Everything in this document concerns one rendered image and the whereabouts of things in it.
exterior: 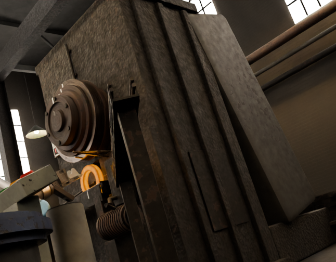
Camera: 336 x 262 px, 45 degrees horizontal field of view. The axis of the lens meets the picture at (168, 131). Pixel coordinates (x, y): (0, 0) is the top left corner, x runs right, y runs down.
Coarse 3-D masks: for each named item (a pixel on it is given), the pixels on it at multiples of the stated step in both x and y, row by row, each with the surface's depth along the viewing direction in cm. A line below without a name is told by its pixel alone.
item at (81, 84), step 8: (72, 80) 226; (88, 88) 216; (88, 96) 215; (96, 96) 217; (96, 104) 214; (96, 112) 211; (96, 120) 211; (104, 120) 216; (96, 128) 211; (96, 136) 214; (88, 144) 215; (96, 144) 217; (88, 152) 216; (72, 160) 226; (80, 160) 221
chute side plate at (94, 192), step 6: (96, 186) 210; (84, 192) 217; (90, 192) 214; (96, 192) 210; (78, 198) 222; (84, 198) 217; (90, 198) 214; (102, 198) 206; (84, 204) 217; (90, 204) 214
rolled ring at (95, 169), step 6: (84, 168) 222; (90, 168) 218; (96, 168) 216; (84, 174) 222; (96, 174) 214; (102, 174) 215; (84, 180) 224; (96, 180) 214; (102, 180) 214; (84, 186) 223
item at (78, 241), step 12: (72, 204) 127; (48, 216) 126; (60, 216) 124; (72, 216) 125; (84, 216) 129; (60, 228) 123; (72, 228) 124; (84, 228) 126; (60, 240) 123; (72, 240) 122; (84, 240) 124; (60, 252) 122; (72, 252) 121; (84, 252) 123
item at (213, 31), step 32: (224, 32) 283; (224, 64) 265; (224, 96) 255; (256, 96) 277; (256, 128) 260; (256, 160) 250; (288, 160) 271; (256, 192) 253; (288, 192) 255; (288, 224) 249; (320, 224) 276; (288, 256) 236
